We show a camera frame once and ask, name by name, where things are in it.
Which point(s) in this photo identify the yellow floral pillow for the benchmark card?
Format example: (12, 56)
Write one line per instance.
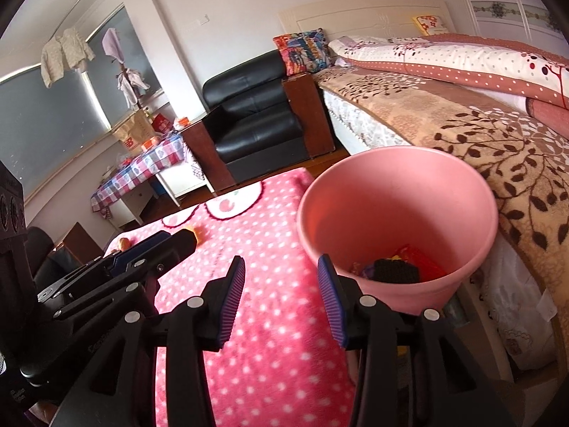
(429, 24)

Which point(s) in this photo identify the dark wooden side cabinet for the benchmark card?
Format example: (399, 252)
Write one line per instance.
(309, 111)
(204, 151)

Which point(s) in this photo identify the white bed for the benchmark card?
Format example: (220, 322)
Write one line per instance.
(369, 129)

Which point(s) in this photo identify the large window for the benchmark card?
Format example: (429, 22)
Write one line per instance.
(44, 133)

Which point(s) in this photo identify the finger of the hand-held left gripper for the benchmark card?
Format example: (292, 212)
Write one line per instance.
(133, 249)
(173, 249)

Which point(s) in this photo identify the white floral quilt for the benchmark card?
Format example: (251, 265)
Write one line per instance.
(444, 60)

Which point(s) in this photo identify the black knitted roll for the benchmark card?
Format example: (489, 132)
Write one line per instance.
(395, 271)

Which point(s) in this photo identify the red plastic wrapper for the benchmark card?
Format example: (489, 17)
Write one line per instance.
(422, 262)

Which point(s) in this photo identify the table with checkered cloth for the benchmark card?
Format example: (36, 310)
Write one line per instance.
(142, 164)

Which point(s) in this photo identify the black leather armchair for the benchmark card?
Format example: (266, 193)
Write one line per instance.
(253, 120)

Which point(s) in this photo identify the orange packet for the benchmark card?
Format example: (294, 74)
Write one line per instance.
(151, 143)

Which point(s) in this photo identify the pink polka-dot blanket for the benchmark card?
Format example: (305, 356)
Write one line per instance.
(266, 275)

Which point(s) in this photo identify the white hanging sweater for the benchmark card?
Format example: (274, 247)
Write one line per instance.
(66, 53)

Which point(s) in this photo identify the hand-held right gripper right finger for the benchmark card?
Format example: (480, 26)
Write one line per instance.
(331, 302)

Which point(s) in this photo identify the coat rack with clothes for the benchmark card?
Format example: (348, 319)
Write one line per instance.
(126, 75)

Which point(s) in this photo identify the red box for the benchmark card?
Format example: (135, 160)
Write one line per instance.
(162, 124)

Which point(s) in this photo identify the white wardrobe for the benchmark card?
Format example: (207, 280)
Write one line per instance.
(502, 4)

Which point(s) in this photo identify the white small cabinet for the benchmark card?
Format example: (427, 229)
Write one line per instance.
(178, 187)

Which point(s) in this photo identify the colourful printed pillow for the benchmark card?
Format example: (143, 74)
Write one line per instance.
(302, 51)

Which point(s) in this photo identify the pink plastic bucket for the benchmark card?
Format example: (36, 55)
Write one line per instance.
(391, 195)

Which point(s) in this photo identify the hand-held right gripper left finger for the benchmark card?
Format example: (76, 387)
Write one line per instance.
(231, 302)

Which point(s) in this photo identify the brown leaf-print blanket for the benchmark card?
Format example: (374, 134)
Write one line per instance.
(489, 142)

